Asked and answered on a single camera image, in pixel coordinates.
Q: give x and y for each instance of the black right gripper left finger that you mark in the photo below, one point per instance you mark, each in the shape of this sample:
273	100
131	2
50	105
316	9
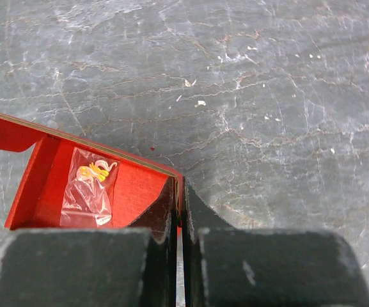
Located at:
132	266

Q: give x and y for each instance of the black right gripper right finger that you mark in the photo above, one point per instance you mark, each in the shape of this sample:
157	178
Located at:
228	266

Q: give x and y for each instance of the red paper box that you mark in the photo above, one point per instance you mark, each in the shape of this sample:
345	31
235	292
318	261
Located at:
145	192

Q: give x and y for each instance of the clear plastic bag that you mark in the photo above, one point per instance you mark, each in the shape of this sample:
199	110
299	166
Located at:
87	200

